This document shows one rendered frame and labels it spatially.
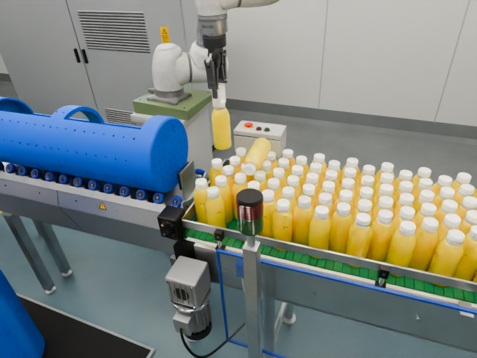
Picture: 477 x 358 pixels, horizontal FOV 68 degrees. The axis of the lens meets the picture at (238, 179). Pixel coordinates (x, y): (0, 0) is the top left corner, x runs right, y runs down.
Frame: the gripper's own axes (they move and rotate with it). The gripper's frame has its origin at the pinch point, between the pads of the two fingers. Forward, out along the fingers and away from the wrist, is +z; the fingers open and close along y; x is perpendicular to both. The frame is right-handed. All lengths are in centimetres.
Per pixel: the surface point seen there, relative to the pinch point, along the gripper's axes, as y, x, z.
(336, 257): 31, 47, 34
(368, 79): -262, 46, 79
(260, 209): 47, 29, 7
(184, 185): 13.8, -10.7, 31.0
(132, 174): 24.1, -24.8, 22.0
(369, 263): 31, 56, 33
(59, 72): -146, -229, 53
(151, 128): 14.8, -19.6, 7.8
